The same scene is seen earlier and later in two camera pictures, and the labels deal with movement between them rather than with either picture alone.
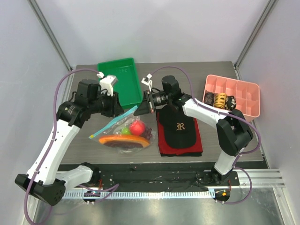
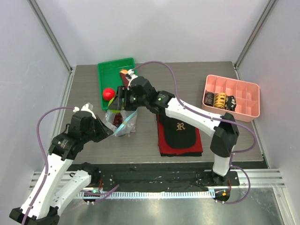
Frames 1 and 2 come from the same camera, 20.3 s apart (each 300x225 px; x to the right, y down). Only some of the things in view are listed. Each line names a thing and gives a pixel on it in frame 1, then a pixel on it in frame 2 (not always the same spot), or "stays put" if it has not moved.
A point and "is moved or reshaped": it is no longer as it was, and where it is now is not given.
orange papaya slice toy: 125,141 to 123,73
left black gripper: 115,108 to 105,131
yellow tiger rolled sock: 219,101 stays put
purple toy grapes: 148,132 to 118,120
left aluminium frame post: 50,32 stays put
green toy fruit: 125,131 is moved or reshaped
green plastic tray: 128,87 stays put
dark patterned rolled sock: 209,98 stays put
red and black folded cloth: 165,150 stays put
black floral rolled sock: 230,102 stays put
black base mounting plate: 200,176 stays put
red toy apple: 137,127 is moved or reshaped
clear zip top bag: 127,133 is moved or reshaped
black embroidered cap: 180,130 stays put
